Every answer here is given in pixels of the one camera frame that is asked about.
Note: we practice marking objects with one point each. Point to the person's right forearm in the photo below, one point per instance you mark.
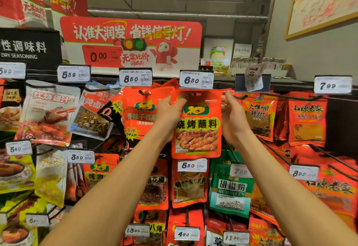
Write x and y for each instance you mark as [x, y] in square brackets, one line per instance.
[291, 198]

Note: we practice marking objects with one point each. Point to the red barbecue dip packet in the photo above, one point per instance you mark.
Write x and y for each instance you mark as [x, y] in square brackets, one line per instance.
[196, 131]

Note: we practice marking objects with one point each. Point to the assorted green brown packets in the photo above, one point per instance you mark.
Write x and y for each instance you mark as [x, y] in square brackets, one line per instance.
[17, 220]

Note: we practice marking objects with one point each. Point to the red white promotion sign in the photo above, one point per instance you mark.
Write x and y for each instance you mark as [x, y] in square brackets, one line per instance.
[128, 30]

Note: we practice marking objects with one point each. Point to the yellow green packet bowl picture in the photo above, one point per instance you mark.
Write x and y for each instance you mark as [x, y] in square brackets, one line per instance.
[14, 173]

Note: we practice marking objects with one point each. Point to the hanging display of seasoning packets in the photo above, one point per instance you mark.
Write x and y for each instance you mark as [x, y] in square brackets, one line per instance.
[196, 79]

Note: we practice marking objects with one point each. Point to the person's left hand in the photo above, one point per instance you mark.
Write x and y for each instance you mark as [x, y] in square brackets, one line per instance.
[168, 120]

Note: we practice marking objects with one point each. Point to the green white-label packet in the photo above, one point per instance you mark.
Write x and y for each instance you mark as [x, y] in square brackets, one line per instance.
[232, 190]

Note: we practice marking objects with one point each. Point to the person's right hand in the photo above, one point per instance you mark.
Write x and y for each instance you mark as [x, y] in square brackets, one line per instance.
[238, 122]

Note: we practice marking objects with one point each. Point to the white red-print sauce packet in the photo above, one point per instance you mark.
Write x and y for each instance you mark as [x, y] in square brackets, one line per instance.
[47, 114]

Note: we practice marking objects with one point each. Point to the person's left forearm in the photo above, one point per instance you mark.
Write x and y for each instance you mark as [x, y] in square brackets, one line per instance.
[106, 204]

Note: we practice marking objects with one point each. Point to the red packet with dish picture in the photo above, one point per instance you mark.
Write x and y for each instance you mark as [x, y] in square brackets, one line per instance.
[10, 114]

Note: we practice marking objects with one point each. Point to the black category sign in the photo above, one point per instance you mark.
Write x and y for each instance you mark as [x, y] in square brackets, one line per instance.
[28, 47]

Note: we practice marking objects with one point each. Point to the distant shelf goods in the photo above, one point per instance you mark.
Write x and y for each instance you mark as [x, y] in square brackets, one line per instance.
[263, 62]

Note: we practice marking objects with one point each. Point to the small white sign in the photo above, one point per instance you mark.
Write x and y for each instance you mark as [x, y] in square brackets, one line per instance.
[242, 51]

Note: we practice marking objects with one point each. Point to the metal ceiling rail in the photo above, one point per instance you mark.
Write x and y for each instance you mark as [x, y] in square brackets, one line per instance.
[179, 14]

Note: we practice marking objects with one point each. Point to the clear packet with red label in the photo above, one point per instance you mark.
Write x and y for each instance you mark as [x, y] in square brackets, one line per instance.
[92, 120]

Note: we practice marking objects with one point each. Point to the pale white packet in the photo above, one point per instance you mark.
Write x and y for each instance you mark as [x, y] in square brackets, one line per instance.
[50, 176]

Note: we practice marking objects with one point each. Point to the white picture poster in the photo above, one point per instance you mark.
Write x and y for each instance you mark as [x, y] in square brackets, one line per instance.
[218, 50]

